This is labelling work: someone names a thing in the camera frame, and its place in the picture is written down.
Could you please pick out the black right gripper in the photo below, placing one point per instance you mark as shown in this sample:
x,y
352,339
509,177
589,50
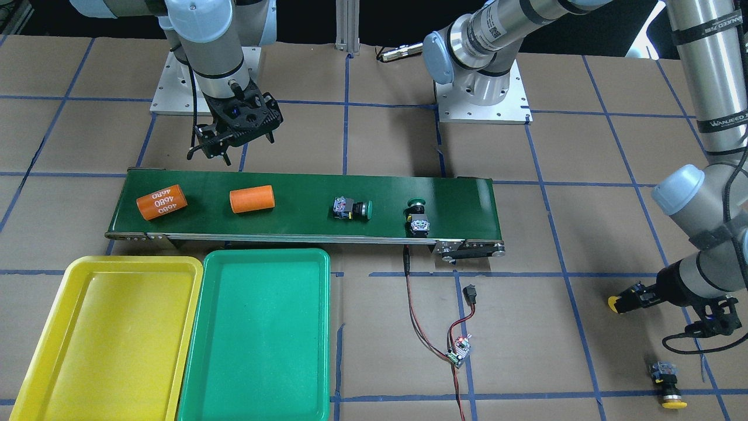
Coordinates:
x,y
217,118

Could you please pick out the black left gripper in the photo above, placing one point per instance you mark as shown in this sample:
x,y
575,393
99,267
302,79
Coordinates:
x,y
673,287

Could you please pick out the plain orange cylinder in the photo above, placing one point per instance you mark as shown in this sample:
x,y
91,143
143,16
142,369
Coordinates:
x,y
252,199

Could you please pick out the orange 4680 battery cylinder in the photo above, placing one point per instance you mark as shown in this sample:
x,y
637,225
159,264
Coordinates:
x,y
162,202

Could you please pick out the green push button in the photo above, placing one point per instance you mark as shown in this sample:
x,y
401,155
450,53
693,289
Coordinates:
x,y
347,208
417,222

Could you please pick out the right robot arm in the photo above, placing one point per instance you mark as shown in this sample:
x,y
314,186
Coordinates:
x,y
209,38

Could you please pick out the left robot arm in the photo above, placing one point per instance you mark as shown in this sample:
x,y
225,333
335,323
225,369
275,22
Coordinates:
x,y
708,204

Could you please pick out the green plastic tray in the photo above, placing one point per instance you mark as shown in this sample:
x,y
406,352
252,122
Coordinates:
x,y
260,344

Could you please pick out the green conveyor belt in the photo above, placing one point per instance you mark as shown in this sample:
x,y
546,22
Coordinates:
x,y
462,211

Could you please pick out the yellow plastic tray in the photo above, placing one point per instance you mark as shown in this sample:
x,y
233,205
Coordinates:
x,y
115,341

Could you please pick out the small circuit board red LED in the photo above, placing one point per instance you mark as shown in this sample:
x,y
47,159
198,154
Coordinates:
x,y
460,351

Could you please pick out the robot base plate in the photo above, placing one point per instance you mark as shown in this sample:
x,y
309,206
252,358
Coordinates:
x,y
482,93
173,95

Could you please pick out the aluminium frame post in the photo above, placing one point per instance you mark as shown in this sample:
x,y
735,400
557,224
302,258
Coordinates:
x,y
347,13

